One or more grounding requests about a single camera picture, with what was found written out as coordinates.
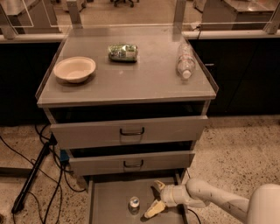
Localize black cable right floor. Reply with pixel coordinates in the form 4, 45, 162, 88
186, 168, 204, 224

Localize grey bottom drawer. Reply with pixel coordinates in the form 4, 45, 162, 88
85, 170, 188, 224

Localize blue box behind cabinet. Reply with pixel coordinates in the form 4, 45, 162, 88
59, 150, 69, 164

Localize white paper bowl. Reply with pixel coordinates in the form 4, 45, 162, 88
53, 56, 96, 83

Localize black floor cables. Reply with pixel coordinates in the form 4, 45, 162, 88
0, 123, 87, 224

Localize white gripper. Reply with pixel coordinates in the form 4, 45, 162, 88
144, 180, 177, 219

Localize grey drawer cabinet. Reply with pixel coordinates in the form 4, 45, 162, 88
35, 24, 220, 187

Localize silver redbull can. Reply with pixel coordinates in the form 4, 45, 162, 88
128, 196, 140, 215

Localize black bar on floor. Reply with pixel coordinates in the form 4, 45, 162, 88
11, 142, 50, 214

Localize grey top drawer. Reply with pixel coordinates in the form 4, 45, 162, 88
51, 115, 207, 149

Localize green crushed can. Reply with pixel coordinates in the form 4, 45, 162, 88
108, 44, 138, 62

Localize grey drawer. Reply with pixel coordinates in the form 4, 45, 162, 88
85, 170, 188, 224
69, 150, 194, 176
51, 115, 207, 149

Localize grey middle drawer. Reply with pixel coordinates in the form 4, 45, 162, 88
69, 150, 194, 176

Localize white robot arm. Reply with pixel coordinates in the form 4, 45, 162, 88
144, 178, 280, 224

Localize clear plastic water bottle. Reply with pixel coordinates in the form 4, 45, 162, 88
177, 43, 195, 81

